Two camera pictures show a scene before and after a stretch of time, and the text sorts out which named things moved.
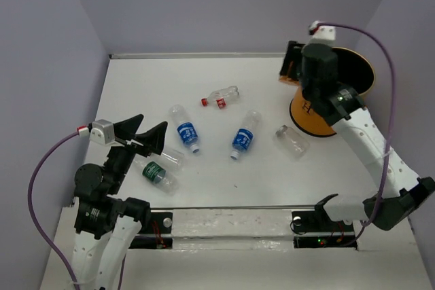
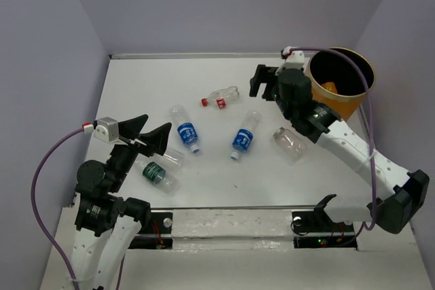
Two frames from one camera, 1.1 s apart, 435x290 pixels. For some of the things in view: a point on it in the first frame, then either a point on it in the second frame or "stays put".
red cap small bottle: [221, 98] stays put
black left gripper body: [133, 145] stays put
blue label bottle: [189, 134] stays put
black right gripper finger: [292, 64] → [262, 75]
